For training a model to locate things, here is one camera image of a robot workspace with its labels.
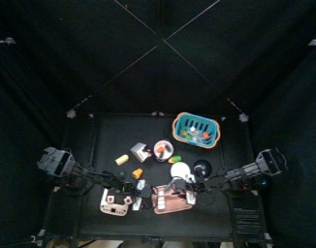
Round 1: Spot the yellow toy block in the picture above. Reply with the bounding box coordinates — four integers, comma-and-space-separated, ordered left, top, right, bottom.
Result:
113, 154, 131, 166

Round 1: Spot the thin white cord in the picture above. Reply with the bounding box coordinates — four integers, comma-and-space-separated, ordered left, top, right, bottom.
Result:
111, 0, 246, 114
69, 0, 221, 111

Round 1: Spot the round white plate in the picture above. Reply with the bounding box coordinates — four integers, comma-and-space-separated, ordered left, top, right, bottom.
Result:
170, 161, 191, 182

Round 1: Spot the grey white toy box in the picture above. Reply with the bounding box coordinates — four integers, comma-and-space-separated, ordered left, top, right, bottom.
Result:
130, 141, 152, 164

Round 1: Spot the white toy tray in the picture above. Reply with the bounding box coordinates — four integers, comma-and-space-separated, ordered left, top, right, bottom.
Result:
99, 188, 135, 218

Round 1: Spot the orange toy food chunk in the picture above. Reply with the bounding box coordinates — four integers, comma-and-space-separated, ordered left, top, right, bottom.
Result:
131, 168, 144, 180

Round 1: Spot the white toy sushi roll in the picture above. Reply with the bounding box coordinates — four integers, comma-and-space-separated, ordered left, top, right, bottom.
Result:
156, 190, 167, 210

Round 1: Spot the pink cutting board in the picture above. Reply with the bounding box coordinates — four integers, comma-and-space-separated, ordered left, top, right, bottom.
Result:
150, 184, 194, 215

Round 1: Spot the teal basket orange rim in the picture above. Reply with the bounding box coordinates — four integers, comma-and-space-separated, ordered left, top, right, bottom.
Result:
171, 111, 221, 150

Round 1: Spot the grey toy knife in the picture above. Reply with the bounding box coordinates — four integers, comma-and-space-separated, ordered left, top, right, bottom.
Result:
162, 179, 176, 195

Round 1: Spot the black bowl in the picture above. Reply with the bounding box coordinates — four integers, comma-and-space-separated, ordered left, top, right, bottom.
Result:
191, 159, 214, 179

